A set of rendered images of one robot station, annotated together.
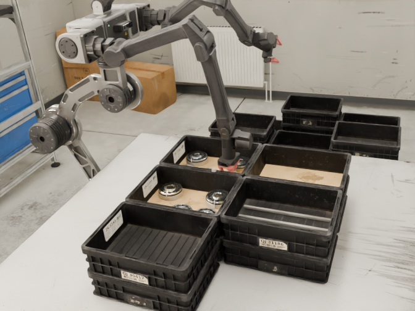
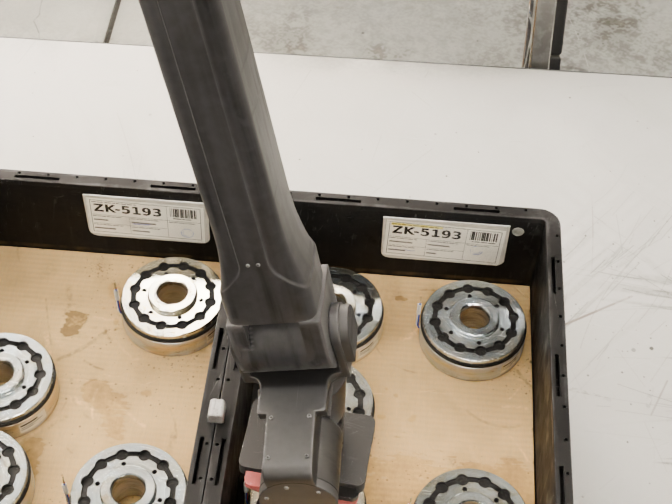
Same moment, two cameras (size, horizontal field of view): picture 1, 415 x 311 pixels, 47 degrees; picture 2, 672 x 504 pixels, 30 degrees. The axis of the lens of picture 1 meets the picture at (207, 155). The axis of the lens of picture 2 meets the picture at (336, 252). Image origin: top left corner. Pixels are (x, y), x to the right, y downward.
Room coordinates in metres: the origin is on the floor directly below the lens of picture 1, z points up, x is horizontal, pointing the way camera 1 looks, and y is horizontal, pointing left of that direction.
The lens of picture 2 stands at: (1.62, -0.61, 1.83)
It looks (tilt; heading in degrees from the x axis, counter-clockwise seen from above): 49 degrees down; 70
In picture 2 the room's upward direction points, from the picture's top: 2 degrees clockwise
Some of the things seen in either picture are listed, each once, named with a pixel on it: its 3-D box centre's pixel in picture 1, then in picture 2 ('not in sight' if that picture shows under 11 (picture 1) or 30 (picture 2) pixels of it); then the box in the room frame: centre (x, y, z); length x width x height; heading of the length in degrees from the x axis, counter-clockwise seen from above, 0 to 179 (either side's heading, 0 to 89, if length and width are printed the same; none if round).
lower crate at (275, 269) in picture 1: (281, 238); not in sight; (1.46, -0.27, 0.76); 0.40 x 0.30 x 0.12; 66
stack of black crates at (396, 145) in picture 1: (363, 164); not in sight; (2.62, -1.00, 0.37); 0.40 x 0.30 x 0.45; 67
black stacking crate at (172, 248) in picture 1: (152, 245); not in sight; (1.35, 0.22, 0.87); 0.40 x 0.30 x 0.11; 66
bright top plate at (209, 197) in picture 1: (218, 196); (128, 493); (1.65, -0.03, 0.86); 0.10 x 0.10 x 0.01
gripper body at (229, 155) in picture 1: (228, 152); (308, 428); (1.79, -0.09, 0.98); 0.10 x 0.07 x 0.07; 151
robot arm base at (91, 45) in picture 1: (96, 46); not in sight; (1.91, 0.41, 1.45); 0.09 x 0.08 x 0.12; 157
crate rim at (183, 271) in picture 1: (150, 234); not in sight; (1.35, 0.22, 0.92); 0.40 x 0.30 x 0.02; 66
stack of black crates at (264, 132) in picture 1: (243, 151); not in sight; (2.93, -0.26, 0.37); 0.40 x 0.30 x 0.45; 67
